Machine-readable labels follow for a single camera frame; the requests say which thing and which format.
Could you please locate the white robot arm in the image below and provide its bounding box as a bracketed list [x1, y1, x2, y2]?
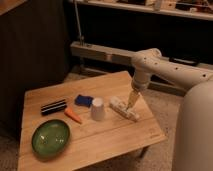
[127, 48, 213, 108]

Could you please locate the wooden folding table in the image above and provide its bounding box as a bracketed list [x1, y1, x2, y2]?
[18, 71, 165, 171]

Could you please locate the green glass bowl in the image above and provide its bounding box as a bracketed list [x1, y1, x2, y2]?
[31, 119, 71, 160]

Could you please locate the orange carrot toy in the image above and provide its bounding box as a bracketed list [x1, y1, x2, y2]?
[64, 107, 82, 124]

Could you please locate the metal vertical pole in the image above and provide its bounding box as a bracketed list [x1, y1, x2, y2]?
[73, 0, 84, 46]

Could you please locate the white ceramic cup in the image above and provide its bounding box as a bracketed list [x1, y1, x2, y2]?
[91, 98, 105, 121]

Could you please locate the white rectangular block toy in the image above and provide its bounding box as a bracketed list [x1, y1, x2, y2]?
[109, 96, 140, 122]

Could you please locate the black handle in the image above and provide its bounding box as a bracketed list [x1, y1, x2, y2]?
[169, 57, 199, 66]

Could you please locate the grey metal shelf beam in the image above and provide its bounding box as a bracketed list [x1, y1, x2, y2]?
[70, 41, 213, 86]

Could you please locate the dark wooden cabinet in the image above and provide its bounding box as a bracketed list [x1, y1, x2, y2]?
[0, 0, 69, 132]

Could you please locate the black white striped box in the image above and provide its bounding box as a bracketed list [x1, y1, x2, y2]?
[41, 99, 67, 116]

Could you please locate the blue sponge piece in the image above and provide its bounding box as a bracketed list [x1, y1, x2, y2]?
[75, 95, 93, 107]

